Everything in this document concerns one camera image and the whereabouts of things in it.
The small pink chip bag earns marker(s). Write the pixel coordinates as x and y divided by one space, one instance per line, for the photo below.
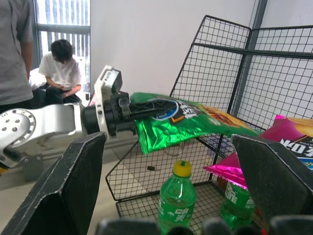
227 170

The green chip bag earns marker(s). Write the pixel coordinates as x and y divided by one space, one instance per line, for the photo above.
171 129

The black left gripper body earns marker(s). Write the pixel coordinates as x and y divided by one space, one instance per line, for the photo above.
117 115

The green soda bottle yellow cap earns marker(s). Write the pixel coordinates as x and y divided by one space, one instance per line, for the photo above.
176 200

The large pink chip bag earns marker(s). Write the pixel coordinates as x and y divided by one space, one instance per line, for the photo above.
291 132

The standing person in grey shirt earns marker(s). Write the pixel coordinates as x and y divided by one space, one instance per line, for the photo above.
12 61

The small black clip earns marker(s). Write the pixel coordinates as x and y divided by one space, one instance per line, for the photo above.
151 168

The seated person in white shirt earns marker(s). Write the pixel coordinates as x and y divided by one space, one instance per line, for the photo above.
61 71

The grey metal pillar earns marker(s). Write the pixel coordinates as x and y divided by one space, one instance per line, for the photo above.
258 12

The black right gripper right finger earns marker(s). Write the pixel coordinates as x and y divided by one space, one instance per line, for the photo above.
274 176

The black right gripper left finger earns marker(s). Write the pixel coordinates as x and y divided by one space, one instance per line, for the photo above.
61 186

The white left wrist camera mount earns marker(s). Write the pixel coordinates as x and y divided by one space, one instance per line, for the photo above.
104 88

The window with metal bars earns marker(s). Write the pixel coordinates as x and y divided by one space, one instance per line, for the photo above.
63 19

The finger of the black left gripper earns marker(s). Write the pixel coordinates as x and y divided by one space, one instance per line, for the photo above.
151 107

